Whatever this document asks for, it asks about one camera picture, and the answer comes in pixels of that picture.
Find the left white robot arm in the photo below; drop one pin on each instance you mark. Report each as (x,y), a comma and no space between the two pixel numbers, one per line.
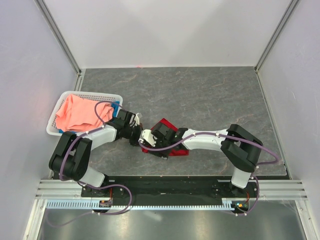
(71,156)

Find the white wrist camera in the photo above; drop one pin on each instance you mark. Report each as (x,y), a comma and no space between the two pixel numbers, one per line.
(136,119)
(147,136)

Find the white plastic basket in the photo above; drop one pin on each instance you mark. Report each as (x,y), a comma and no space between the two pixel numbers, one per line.
(52,129)

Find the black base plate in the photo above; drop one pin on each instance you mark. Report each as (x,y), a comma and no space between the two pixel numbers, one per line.
(172,190)

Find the pink cloth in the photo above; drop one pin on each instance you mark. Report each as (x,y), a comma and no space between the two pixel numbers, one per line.
(75,112)

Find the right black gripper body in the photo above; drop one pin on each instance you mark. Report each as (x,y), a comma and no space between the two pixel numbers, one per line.
(161,155)

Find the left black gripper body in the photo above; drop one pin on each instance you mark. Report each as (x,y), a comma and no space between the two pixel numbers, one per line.
(132,133)

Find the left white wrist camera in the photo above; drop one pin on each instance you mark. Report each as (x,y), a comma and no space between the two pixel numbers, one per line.
(136,119)

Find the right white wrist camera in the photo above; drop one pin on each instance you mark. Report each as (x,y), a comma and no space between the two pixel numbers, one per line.
(147,136)

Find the blue cloth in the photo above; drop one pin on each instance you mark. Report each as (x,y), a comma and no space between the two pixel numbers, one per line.
(116,107)

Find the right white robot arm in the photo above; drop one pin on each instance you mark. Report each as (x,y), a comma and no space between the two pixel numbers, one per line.
(239,146)

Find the slotted cable duct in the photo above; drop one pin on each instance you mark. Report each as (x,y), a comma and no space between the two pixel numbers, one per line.
(95,204)

